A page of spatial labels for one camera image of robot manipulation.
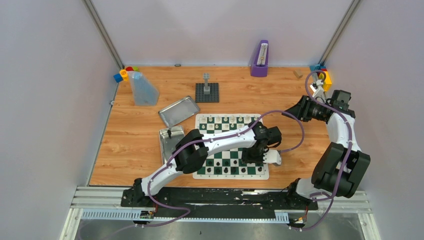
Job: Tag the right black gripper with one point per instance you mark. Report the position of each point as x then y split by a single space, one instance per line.
300 110

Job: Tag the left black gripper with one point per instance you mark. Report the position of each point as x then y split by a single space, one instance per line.
253 155

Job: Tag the green white chess mat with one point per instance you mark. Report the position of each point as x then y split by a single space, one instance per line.
219 123

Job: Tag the metal tin with black pieces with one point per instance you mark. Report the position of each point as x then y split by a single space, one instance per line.
168 145

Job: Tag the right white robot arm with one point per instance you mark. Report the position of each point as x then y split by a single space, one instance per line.
341 168

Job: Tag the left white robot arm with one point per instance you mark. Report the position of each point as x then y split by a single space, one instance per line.
257 142

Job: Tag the yellow toy block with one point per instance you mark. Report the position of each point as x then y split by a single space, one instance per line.
327 83

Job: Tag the small wooden block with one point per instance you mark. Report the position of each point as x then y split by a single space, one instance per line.
298 73

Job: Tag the purple metronome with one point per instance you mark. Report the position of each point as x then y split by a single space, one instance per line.
259 60

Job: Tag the dark grey lego baseplate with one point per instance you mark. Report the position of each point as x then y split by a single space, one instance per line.
210 96

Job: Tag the metal tin lid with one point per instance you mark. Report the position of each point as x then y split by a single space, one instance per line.
179 111

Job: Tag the grey lego tower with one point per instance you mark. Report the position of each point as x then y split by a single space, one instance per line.
206 86

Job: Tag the translucent blue plastic container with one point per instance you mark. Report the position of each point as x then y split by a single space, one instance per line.
143 91

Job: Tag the colourful toy blocks left corner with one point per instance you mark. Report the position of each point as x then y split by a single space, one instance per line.
123 75

